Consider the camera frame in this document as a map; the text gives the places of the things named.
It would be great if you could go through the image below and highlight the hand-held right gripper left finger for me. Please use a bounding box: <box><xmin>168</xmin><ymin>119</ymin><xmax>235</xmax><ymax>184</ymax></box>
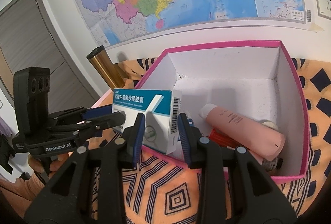
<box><xmin>23</xmin><ymin>113</ymin><xmax>146</xmax><ymax>224</ymax></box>

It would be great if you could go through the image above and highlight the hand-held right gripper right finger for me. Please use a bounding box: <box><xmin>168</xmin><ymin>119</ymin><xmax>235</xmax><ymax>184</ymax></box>
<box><xmin>178</xmin><ymin>113</ymin><xmax>298</xmax><ymax>224</ymax></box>

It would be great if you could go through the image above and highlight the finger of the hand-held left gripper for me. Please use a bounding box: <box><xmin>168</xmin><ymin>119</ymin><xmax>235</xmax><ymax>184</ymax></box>
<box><xmin>48</xmin><ymin>106</ymin><xmax>113</xmax><ymax>125</ymax></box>
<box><xmin>48</xmin><ymin>112</ymin><xmax>127</xmax><ymax>140</ymax></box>

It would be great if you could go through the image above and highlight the teal and white medicine box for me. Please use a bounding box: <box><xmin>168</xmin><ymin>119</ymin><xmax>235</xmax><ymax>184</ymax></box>
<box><xmin>112</xmin><ymin>88</ymin><xmax>183</xmax><ymax>155</ymax></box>

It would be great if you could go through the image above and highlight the red plastic tool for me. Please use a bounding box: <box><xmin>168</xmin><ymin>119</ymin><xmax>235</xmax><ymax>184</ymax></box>
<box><xmin>208</xmin><ymin>128</ymin><xmax>240</xmax><ymax>149</ymax></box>

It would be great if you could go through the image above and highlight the pink tube with white cap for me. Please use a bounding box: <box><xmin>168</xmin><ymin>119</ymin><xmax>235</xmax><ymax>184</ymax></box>
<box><xmin>199</xmin><ymin>104</ymin><xmax>286</xmax><ymax>161</ymax></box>

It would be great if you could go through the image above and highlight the white tape roll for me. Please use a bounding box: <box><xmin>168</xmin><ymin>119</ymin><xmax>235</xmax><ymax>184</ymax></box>
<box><xmin>259</xmin><ymin>120</ymin><xmax>280</xmax><ymax>131</ymax></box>

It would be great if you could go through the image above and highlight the pink cardboard box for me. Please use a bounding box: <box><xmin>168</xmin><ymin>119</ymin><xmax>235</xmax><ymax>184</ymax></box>
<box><xmin>134</xmin><ymin>40</ymin><xmax>311</xmax><ymax>183</ymax></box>

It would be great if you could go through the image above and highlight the small dark bottle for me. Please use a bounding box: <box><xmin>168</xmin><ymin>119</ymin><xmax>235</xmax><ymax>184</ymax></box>
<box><xmin>261</xmin><ymin>155</ymin><xmax>283</xmax><ymax>172</ymax></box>

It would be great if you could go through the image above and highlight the person's left forearm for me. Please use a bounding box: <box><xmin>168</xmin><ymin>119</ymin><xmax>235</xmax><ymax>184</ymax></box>
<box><xmin>0</xmin><ymin>171</ymin><xmax>52</xmax><ymax>214</ymax></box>

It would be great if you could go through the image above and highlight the person's left hand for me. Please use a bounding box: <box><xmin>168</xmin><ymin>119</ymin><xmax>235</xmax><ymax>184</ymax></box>
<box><xmin>28</xmin><ymin>154</ymin><xmax>69</xmax><ymax>180</ymax></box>

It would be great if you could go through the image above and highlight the gold metal tumbler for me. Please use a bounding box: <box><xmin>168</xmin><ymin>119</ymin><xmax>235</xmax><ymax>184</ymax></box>
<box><xmin>86</xmin><ymin>46</ymin><xmax>127</xmax><ymax>88</ymax></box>

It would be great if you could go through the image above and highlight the orange patterned blanket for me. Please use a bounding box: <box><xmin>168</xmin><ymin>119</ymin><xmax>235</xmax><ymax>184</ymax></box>
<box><xmin>85</xmin><ymin>57</ymin><xmax>331</xmax><ymax>224</ymax></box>

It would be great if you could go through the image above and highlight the grey wooden door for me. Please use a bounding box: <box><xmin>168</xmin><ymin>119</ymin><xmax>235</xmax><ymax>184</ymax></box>
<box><xmin>0</xmin><ymin>0</ymin><xmax>104</xmax><ymax>142</ymax></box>

